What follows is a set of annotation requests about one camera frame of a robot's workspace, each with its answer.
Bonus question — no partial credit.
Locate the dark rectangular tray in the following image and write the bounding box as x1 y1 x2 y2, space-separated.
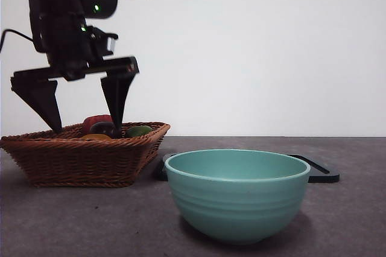
153 153 340 183

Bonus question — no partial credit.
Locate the green avocado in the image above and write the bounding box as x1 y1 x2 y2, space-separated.
125 125 154 139

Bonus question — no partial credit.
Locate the teal bowl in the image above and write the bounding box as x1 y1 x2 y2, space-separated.
164 148 311 245

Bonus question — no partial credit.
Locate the red apple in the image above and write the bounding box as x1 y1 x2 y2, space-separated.
83 114 114 134

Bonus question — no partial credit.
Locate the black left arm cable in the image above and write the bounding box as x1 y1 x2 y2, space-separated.
0 29 36 54

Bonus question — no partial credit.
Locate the brown kiwi fruit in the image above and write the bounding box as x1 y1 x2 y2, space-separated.
80 133 113 142

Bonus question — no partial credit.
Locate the dark purple plum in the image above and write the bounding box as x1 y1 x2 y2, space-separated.
91 121 117 137

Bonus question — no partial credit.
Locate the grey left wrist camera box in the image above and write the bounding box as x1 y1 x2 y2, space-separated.
87 26 119 59

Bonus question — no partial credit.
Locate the brown wicker basket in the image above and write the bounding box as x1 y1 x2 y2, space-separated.
0 122 172 188

